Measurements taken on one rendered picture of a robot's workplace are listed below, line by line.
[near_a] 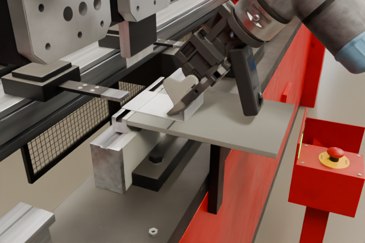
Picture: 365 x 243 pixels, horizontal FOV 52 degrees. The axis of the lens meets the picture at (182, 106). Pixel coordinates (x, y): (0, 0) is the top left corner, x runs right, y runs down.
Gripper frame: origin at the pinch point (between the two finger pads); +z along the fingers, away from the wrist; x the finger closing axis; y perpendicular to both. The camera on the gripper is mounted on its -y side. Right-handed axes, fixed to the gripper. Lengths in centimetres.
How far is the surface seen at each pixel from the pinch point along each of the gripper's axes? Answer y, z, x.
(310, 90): -59, 64, -217
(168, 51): 18, 32, -59
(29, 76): 25.5, 18.7, 5.6
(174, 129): -1.9, -0.6, 6.9
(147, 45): 12.6, -2.0, -2.3
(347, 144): -39, 0, -44
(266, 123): -12.2, -9.5, -1.6
